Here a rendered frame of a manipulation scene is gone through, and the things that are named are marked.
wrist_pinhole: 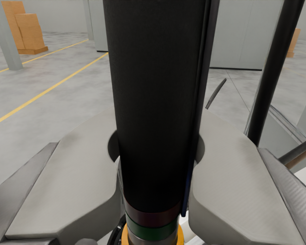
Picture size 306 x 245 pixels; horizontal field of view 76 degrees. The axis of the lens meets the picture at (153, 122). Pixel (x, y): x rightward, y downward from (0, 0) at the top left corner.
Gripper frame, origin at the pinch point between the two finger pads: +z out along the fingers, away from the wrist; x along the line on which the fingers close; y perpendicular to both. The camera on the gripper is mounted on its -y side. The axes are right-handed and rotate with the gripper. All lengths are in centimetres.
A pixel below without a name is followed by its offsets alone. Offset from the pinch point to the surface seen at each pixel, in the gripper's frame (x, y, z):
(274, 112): 70, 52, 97
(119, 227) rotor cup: -6.9, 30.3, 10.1
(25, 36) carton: -465, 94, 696
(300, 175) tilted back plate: 31.9, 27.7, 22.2
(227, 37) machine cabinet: 167, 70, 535
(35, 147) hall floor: -155, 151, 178
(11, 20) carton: -494, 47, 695
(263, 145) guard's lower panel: 70, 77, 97
